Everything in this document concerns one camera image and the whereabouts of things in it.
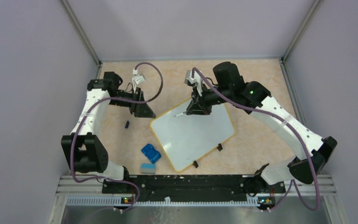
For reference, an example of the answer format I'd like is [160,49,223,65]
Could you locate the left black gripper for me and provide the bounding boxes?
[109,87,156,118]

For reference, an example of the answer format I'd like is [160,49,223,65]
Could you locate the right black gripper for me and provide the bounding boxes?
[186,82,232,116]

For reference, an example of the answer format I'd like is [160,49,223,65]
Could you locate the yellow framed whiteboard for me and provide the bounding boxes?
[150,98,235,172]

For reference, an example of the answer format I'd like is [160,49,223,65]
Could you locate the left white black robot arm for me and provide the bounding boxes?
[61,71,156,193]

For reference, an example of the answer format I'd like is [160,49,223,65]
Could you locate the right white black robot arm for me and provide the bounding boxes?
[184,62,337,192]

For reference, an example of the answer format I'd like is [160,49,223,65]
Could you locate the grey blue toy brick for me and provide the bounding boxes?
[140,163,157,175]

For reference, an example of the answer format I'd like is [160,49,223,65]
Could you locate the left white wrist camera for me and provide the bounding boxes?
[131,69,145,90]

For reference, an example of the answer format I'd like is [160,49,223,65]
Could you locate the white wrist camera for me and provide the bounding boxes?
[184,70,203,96]
[131,69,145,90]

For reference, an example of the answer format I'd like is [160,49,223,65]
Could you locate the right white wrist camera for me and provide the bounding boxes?
[184,70,203,96]

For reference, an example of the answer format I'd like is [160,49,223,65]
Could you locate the whiteboard wire stand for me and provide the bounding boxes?
[192,143,223,168]

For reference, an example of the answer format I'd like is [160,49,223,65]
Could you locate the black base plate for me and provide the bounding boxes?
[102,175,286,202]

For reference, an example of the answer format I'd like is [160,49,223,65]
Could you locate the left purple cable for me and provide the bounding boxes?
[69,62,164,214]

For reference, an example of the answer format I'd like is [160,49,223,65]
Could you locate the purple cable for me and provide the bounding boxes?
[69,62,164,214]
[191,67,321,212]

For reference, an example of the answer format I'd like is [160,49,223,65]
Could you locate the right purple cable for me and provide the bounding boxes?
[191,67,321,212]

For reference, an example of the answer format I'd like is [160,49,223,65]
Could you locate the white slotted cable duct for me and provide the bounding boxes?
[66,196,260,207]

